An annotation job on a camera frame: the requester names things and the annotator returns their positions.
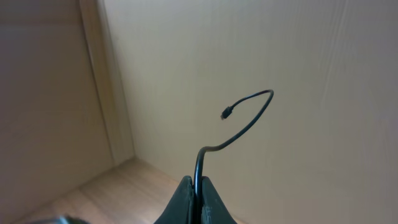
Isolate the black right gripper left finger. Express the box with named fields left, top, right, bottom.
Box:
left=154, top=175, right=194, bottom=224

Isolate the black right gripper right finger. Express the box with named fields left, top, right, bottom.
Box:
left=201, top=177, right=237, bottom=224

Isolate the thin black USB cable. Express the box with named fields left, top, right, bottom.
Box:
left=192, top=89, right=275, bottom=224

